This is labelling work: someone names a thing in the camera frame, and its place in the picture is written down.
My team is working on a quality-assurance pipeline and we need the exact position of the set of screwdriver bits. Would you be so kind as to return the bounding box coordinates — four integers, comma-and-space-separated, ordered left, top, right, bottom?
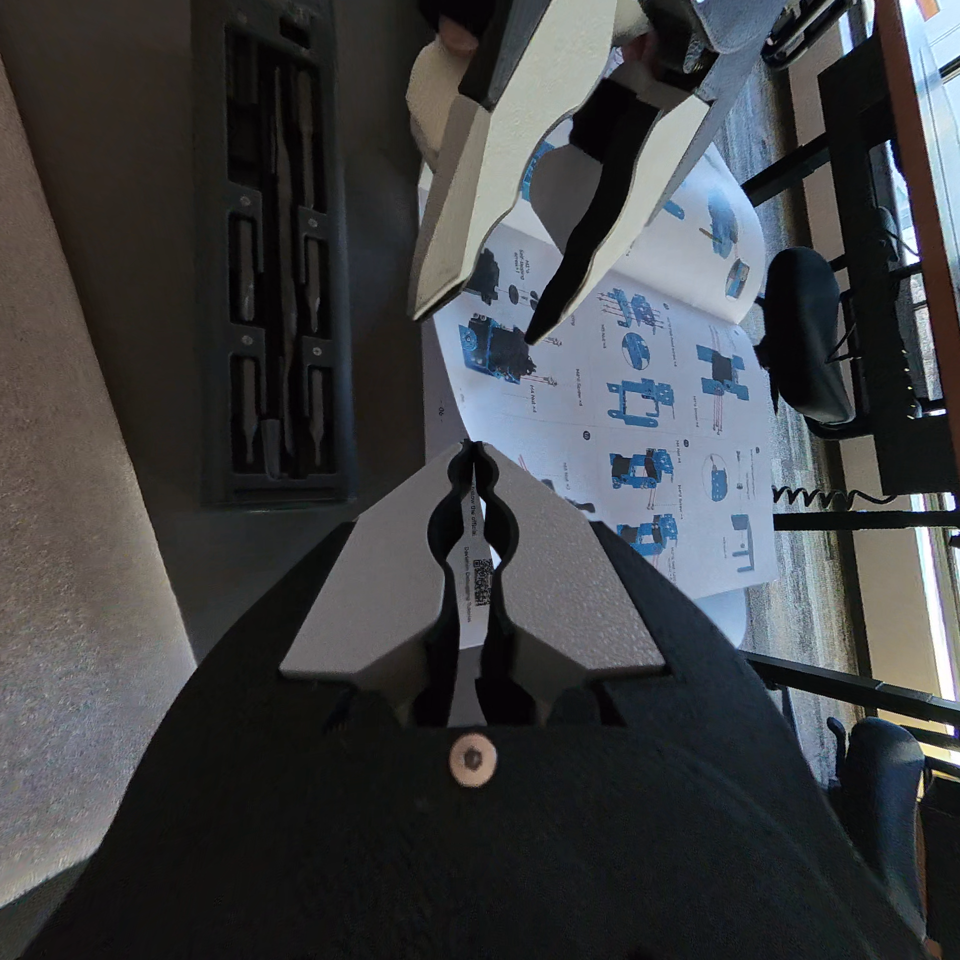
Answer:
227, 45, 336, 479

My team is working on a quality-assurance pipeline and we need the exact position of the black screwdriver kit case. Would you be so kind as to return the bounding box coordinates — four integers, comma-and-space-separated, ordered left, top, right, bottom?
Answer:
191, 0, 359, 509

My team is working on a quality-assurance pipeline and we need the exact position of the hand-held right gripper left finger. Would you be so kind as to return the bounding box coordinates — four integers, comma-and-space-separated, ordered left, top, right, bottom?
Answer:
279, 441, 477, 726

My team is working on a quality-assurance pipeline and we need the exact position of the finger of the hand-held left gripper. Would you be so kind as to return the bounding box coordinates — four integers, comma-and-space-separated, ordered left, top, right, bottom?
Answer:
525, 77, 717, 346
408, 0, 619, 324

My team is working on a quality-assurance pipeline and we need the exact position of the person's left hand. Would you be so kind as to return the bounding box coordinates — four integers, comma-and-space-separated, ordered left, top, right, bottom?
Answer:
416, 0, 483, 55

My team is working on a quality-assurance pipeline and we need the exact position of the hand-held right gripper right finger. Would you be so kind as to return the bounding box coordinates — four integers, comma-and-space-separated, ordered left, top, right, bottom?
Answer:
478, 441, 669, 726

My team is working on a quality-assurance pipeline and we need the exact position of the illustrated assembly instruction manual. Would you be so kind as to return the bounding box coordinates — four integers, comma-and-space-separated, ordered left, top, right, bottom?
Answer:
416, 135, 779, 654

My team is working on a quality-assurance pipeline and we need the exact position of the black coiled cable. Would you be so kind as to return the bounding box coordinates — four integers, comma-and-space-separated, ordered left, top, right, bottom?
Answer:
771, 482, 899, 513

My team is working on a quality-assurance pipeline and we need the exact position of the black office chair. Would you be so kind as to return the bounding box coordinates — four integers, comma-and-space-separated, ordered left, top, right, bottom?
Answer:
753, 246, 860, 442

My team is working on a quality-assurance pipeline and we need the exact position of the black desk frame bar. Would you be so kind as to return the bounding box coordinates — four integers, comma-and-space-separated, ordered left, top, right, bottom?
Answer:
741, 651, 960, 730

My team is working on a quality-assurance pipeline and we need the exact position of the blue office chair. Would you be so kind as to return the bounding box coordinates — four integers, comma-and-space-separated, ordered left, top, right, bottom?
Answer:
825, 714, 960, 960

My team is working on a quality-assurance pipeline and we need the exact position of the wooden-edged table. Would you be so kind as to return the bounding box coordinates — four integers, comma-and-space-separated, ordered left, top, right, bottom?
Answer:
872, 0, 960, 305

